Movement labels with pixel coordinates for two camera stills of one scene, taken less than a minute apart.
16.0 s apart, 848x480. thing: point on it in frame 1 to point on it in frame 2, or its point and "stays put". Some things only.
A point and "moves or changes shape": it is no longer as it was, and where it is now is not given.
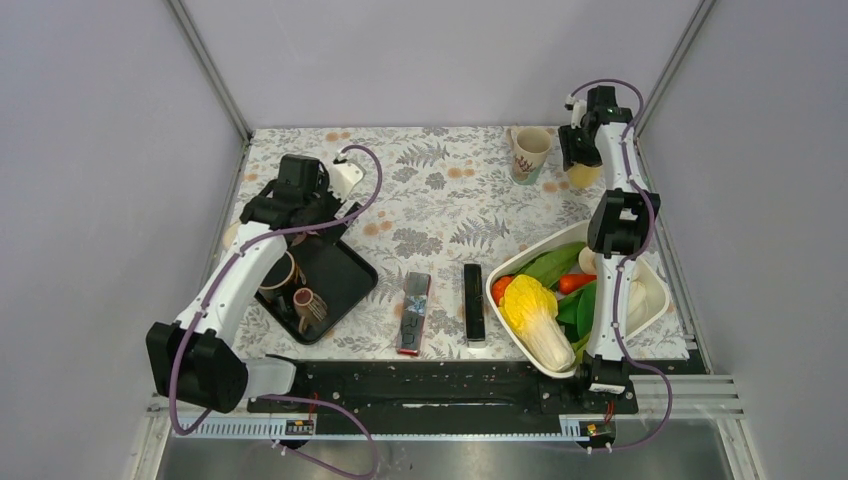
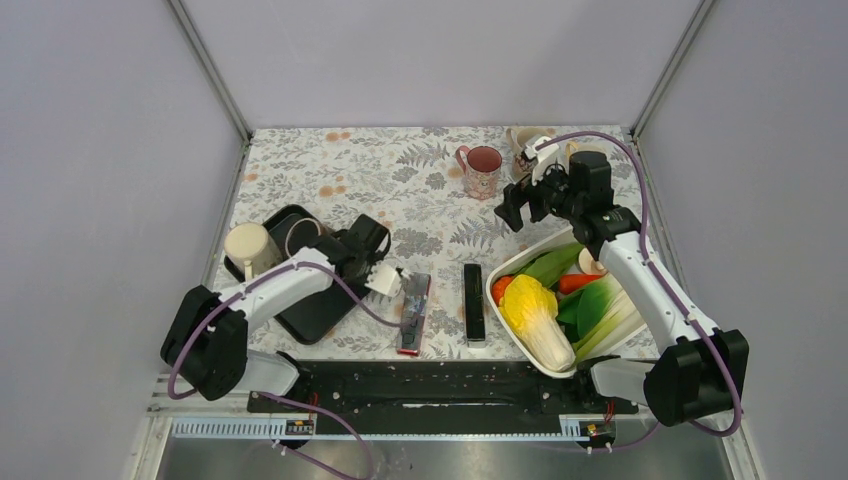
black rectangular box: (474, 302) stays put
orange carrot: (570, 282) stays put
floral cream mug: (529, 145) stays put
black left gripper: (336, 204) to (373, 260)
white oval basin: (650, 277) stays put
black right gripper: (570, 153) to (517, 195)
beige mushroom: (587, 261) stays put
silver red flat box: (416, 289) stays put
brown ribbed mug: (308, 305) moves or changes shape
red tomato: (499, 287) stays put
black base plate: (593, 399) stays put
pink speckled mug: (230, 234) to (481, 165)
